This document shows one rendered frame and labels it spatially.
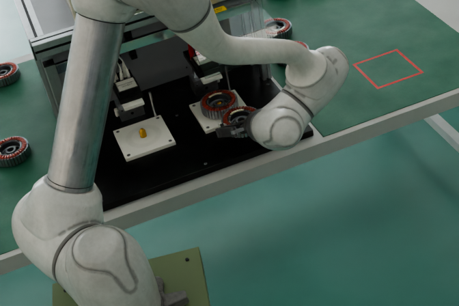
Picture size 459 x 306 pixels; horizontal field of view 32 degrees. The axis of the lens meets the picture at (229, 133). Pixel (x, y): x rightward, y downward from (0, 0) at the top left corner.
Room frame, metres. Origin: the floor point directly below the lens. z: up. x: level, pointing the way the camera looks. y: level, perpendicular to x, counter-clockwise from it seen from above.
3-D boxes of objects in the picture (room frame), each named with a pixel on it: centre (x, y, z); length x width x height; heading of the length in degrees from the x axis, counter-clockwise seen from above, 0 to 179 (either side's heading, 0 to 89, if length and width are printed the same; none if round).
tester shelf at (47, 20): (2.21, 0.21, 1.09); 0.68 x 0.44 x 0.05; 105
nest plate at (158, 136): (1.87, 0.25, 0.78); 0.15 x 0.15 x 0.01; 15
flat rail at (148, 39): (2.00, 0.16, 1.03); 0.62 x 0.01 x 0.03; 105
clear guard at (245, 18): (1.95, -0.04, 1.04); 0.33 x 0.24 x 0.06; 15
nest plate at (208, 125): (1.93, 0.01, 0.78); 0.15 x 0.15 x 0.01; 15
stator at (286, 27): (2.35, -0.22, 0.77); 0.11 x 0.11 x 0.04
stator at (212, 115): (1.93, 0.01, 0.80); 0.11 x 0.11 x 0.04
